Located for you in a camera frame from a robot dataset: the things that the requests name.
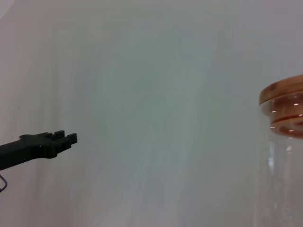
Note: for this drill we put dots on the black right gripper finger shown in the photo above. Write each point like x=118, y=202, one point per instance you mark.
x=35, y=147

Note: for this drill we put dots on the glass water dispenser jar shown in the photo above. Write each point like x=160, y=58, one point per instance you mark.
x=284, y=177

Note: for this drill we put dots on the round bamboo jar lid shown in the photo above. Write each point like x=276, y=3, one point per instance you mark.
x=284, y=92

